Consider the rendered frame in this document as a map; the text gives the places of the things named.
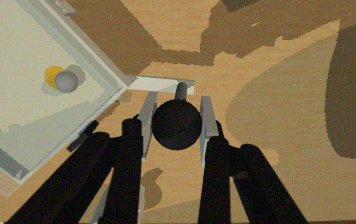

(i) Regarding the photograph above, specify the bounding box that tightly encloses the grey mug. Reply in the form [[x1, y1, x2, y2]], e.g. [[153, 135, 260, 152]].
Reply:
[[89, 184, 146, 224]]

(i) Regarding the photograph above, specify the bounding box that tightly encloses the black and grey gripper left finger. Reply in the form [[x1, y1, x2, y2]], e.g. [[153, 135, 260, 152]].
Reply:
[[5, 91, 158, 224]]

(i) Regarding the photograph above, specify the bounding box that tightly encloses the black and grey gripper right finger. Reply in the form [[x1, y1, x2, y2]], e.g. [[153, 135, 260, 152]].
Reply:
[[197, 96, 309, 224]]

